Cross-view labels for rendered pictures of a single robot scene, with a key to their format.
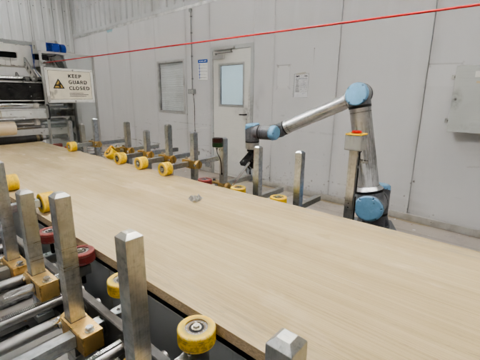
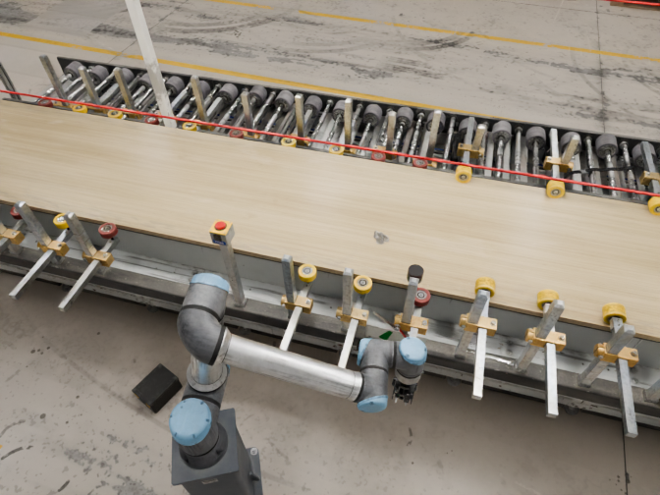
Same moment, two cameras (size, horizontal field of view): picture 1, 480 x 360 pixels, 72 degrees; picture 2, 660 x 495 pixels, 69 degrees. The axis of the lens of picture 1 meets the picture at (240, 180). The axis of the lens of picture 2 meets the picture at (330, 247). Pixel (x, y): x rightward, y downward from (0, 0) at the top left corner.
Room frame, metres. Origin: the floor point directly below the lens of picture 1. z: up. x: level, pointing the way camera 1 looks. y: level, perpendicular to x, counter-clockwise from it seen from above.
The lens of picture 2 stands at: (2.72, -0.62, 2.56)
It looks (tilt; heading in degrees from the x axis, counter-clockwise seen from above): 49 degrees down; 156
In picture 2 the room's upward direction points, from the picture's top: 1 degrees counter-clockwise
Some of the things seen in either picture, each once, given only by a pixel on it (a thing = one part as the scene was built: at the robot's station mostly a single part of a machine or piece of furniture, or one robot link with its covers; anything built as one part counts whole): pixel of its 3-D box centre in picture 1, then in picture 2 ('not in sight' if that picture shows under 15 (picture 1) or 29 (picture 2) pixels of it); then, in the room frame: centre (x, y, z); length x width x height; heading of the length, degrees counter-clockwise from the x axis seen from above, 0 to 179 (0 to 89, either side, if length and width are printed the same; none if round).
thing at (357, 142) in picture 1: (356, 142); (222, 233); (1.38, -0.48, 1.18); 0.07 x 0.07 x 0.08; 50
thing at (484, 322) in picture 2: (191, 163); (477, 324); (2.05, 0.30, 0.95); 0.14 x 0.06 x 0.05; 50
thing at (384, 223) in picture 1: (373, 218); (201, 439); (1.90, -0.82, 0.65); 0.19 x 0.19 x 0.10
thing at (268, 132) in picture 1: (268, 132); (376, 356); (2.09, -0.18, 1.14); 0.12 x 0.12 x 0.09; 59
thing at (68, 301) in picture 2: not in sight; (90, 272); (1.00, -1.07, 0.81); 0.44 x 0.03 x 0.04; 140
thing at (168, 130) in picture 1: (169, 159); (537, 338); (2.20, 0.48, 0.94); 0.04 x 0.04 x 0.48; 50
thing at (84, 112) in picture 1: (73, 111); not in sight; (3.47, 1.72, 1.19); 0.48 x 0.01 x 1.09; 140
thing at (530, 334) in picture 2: (167, 158); (544, 338); (2.21, 0.50, 0.95); 0.14 x 0.06 x 0.05; 50
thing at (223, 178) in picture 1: (223, 178); (407, 315); (1.87, 0.10, 0.90); 0.04 x 0.04 x 0.48; 50
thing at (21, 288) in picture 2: not in sight; (44, 261); (0.83, -1.26, 0.81); 0.44 x 0.03 x 0.04; 140
